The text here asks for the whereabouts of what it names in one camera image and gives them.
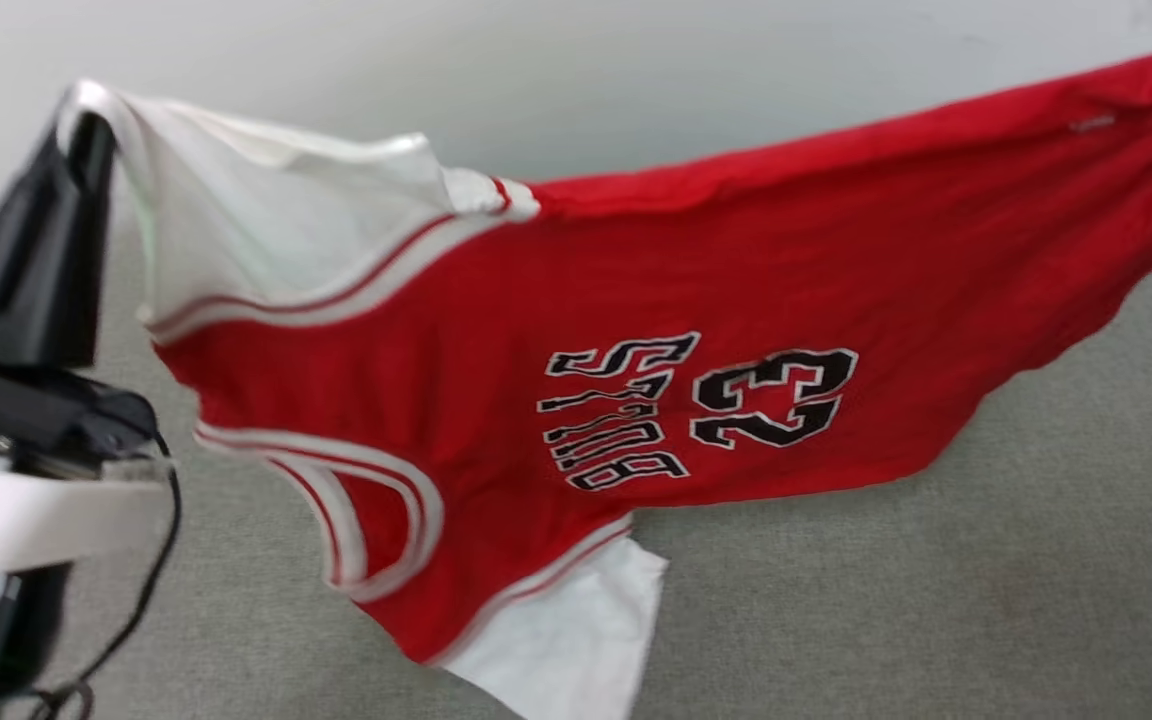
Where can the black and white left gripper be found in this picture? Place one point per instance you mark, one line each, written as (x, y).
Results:
(26, 500)

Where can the red and white basketball jersey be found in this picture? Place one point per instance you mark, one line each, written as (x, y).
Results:
(736, 250)

